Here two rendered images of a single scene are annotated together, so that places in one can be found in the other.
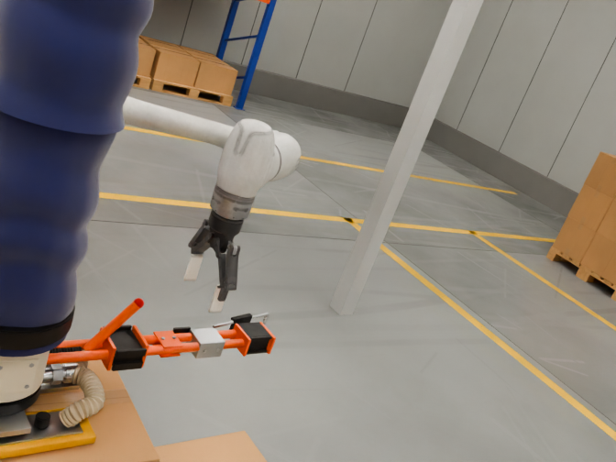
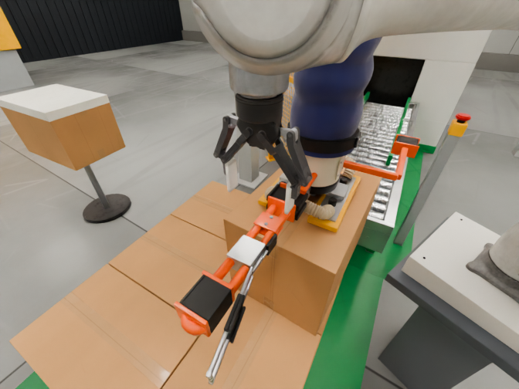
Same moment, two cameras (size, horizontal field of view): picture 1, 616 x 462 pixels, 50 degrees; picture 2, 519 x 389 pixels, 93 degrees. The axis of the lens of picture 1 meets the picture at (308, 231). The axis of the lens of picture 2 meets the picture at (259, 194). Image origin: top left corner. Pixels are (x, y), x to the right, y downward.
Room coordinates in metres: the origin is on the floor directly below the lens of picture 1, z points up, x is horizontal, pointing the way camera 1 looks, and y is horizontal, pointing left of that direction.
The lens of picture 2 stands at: (1.74, 0.06, 1.53)
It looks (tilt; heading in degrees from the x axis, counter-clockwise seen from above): 38 degrees down; 163
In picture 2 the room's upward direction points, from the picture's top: straight up
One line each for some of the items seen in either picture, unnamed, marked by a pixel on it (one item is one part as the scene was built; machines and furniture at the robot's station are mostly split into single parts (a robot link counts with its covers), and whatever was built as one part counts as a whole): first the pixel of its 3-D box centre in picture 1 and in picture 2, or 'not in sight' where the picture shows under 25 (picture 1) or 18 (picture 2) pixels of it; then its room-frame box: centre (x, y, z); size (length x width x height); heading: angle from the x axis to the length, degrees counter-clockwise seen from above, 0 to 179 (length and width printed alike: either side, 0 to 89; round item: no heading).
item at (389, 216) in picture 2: not in sight; (404, 150); (0.26, 1.84, 0.50); 2.31 x 0.05 x 0.19; 133
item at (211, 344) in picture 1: (204, 343); (246, 255); (1.39, 0.14, 1.07); 0.07 x 0.07 x 0.04; 43
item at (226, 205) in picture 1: (232, 202); (259, 72); (1.36, 0.18, 1.45); 0.09 x 0.09 x 0.06
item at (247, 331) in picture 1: (252, 338); (205, 302); (1.48, 0.04, 1.08); 0.08 x 0.07 x 0.05; 133
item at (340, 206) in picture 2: not in sight; (337, 194); (1.14, 0.54, 0.97); 0.34 x 0.10 x 0.05; 133
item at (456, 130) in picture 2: not in sight; (423, 192); (0.80, 1.52, 0.50); 0.07 x 0.07 x 1.00; 43
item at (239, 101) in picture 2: (222, 231); (259, 120); (1.36, 0.18, 1.38); 0.08 x 0.07 x 0.09; 42
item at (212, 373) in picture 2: (222, 325); (250, 292); (1.48, 0.12, 1.08); 0.31 x 0.03 x 0.05; 146
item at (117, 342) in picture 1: (121, 346); (286, 201); (1.24, 0.30, 1.08); 0.10 x 0.08 x 0.06; 43
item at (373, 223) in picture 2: not in sight; (327, 208); (0.82, 0.76, 0.58); 0.70 x 0.03 x 0.06; 43
